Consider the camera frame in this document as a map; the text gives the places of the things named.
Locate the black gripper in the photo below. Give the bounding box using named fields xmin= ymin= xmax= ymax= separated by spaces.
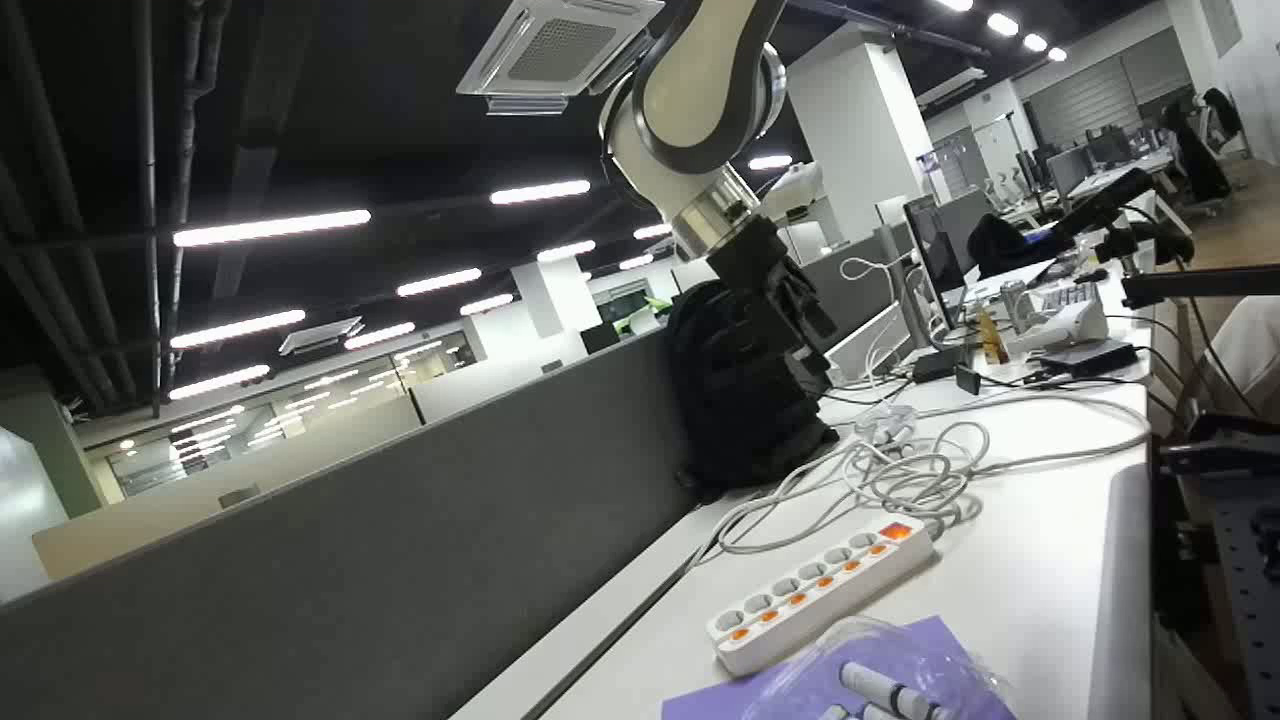
xmin=708 ymin=218 xmax=812 ymax=324

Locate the white six-slot extension cord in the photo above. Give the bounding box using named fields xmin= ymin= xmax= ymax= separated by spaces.
xmin=705 ymin=518 xmax=941 ymax=679

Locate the small grey partition panel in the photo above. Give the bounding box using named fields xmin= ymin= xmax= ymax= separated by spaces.
xmin=795 ymin=234 xmax=930 ymax=356

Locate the black backpack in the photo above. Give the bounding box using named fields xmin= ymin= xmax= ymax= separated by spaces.
xmin=663 ymin=279 xmax=846 ymax=493

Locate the white square pillar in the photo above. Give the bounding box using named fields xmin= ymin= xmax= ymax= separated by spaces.
xmin=781 ymin=35 xmax=941 ymax=253

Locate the black computer monitor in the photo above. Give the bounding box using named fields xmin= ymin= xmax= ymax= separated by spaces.
xmin=901 ymin=192 xmax=973 ymax=336

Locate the amber bottle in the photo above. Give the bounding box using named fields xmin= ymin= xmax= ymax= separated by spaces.
xmin=973 ymin=300 xmax=1009 ymax=364

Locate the black office chair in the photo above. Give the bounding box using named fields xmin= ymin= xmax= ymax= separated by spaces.
xmin=964 ymin=212 xmax=1060 ymax=279

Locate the ceiling air conditioner cassette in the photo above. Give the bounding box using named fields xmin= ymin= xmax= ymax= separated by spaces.
xmin=451 ymin=0 xmax=667 ymax=120

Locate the white desktop device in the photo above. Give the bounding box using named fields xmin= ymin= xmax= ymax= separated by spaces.
xmin=999 ymin=275 xmax=1111 ymax=362

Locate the flat black box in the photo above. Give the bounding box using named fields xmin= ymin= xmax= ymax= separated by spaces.
xmin=1036 ymin=336 xmax=1139 ymax=382

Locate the purple mat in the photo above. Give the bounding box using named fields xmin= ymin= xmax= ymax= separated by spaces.
xmin=660 ymin=614 xmax=1024 ymax=720

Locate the black horizontal bar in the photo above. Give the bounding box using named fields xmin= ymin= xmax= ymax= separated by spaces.
xmin=1118 ymin=260 xmax=1280 ymax=314

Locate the dark clothed person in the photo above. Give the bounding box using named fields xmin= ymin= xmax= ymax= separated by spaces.
xmin=1159 ymin=89 xmax=1239 ymax=209

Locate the clear plastic bag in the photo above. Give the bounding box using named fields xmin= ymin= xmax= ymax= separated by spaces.
xmin=743 ymin=617 xmax=1022 ymax=720

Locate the grey desk partition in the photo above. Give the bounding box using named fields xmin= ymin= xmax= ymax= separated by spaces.
xmin=0 ymin=324 xmax=712 ymax=720

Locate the white fabric object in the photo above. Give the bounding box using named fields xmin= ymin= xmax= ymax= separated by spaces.
xmin=1205 ymin=293 xmax=1280 ymax=419

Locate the black perforated board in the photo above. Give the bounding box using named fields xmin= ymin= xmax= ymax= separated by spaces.
xmin=1157 ymin=435 xmax=1280 ymax=720

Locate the tangled white cable bundle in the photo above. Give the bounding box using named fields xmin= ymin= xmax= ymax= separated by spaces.
xmin=715 ymin=406 xmax=998 ymax=558

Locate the long grey cable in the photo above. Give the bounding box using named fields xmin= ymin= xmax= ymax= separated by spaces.
xmin=918 ymin=386 xmax=1152 ymax=482

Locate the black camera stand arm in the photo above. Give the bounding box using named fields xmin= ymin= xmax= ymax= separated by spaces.
xmin=1036 ymin=166 xmax=1202 ymax=274

